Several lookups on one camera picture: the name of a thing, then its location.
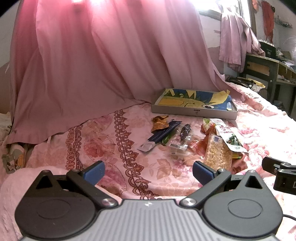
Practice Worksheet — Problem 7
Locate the clear packet with barcode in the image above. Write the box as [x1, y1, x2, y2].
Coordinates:
[167, 130, 191, 153]

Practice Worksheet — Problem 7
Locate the orange chips clear bag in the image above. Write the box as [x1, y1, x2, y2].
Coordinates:
[187, 118, 217, 156]

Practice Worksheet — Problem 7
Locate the pink fuzzy blanket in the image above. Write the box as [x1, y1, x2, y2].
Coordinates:
[1, 166, 67, 240]

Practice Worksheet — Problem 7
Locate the small white sachet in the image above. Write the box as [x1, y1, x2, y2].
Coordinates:
[137, 141, 156, 153]

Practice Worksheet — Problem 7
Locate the dark blue packet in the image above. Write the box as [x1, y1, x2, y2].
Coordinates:
[147, 120, 182, 143]

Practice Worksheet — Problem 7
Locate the red hanging decoration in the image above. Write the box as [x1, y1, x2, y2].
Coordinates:
[261, 1, 274, 44]

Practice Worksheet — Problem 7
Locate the green snack stick packet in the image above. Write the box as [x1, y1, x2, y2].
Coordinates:
[161, 130, 176, 146]

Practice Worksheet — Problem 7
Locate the dark dried fruit packet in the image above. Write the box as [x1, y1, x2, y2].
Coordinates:
[180, 124, 191, 141]

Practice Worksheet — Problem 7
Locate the floral pink bedsheet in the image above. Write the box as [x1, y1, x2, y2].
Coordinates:
[1, 85, 295, 240]

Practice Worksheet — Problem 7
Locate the white green snack bag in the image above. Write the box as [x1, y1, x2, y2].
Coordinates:
[210, 118, 247, 153]

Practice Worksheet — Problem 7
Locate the pink draped curtain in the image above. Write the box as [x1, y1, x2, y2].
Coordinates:
[6, 1, 229, 144]

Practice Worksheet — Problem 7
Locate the popcorn snack clear bag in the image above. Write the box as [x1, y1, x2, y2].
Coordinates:
[203, 133, 233, 171]

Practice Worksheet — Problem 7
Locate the dark wooden desk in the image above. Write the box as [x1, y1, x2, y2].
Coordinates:
[239, 54, 295, 114]

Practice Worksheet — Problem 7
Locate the gold snack bag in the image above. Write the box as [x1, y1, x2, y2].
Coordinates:
[151, 115, 169, 133]

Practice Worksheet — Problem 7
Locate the knotted lilac window curtain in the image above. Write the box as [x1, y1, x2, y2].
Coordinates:
[219, 9, 265, 73]

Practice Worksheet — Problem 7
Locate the cardboard tray with colourful lining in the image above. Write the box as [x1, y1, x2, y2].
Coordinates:
[151, 88, 238, 120]

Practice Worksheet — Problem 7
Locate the black box on desk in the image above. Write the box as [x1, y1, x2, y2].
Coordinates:
[258, 40, 276, 59]

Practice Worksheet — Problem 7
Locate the patterned pillow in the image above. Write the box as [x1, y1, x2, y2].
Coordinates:
[1, 143, 28, 174]

